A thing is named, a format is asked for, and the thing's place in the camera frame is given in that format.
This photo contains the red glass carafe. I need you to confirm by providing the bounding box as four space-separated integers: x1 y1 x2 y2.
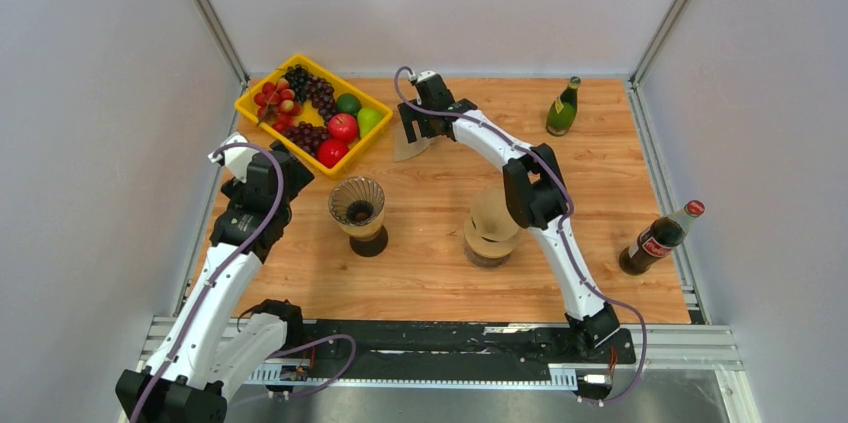
349 226 389 258

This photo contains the brown paper filter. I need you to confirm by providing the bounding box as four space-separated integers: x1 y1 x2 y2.
470 185 520 242
393 125 433 162

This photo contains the green glass bottle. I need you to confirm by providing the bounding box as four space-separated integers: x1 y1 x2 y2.
546 76 582 137

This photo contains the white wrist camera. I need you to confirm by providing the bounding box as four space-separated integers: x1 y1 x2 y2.
207 132 259 183
407 70 438 86

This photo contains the green lime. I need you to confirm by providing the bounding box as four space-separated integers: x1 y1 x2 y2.
336 93 362 117

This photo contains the glass server with wooden collar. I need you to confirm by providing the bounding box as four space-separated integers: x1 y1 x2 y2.
463 216 520 269

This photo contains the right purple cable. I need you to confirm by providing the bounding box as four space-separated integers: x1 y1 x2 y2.
394 66 649 407

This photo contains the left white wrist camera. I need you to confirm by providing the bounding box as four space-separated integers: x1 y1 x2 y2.
207 132 259 183

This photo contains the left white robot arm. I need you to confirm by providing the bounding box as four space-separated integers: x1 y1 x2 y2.
115 133 314 422

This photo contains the green pear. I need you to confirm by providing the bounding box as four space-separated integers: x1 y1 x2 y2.
357 107 383 139

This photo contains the red apple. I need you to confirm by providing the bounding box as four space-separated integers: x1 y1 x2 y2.
316 138 349 168
327 112 359 144

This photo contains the cola bottle red cap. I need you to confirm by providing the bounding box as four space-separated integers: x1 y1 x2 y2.
618 200 706 275

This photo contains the dark purple grape bunch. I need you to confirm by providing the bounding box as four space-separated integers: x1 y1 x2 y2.
284 65 338 122

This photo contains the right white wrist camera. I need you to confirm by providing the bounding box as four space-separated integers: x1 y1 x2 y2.
407 70 438 86

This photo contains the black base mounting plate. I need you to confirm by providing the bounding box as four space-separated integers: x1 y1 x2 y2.
284 319 638 383

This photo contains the clear glass ribbed dripper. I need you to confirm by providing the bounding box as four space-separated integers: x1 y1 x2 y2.
328 176 386 227

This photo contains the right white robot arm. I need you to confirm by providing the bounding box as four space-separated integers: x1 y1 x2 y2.
394 66 620 361

